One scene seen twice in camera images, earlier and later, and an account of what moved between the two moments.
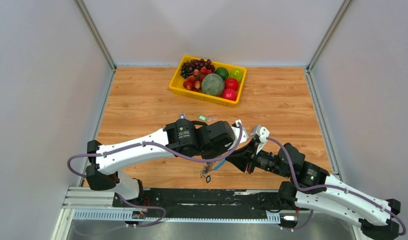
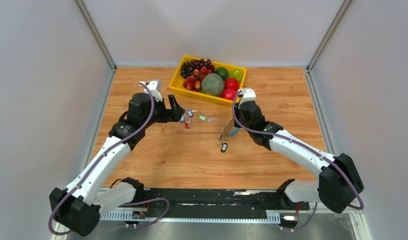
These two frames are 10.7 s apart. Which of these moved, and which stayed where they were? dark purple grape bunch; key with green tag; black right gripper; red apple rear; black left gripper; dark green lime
Moved: black right gripper; black left gripper
Stayed: red apple rear; key with green tag; dark purple grape bunch; dark green lime
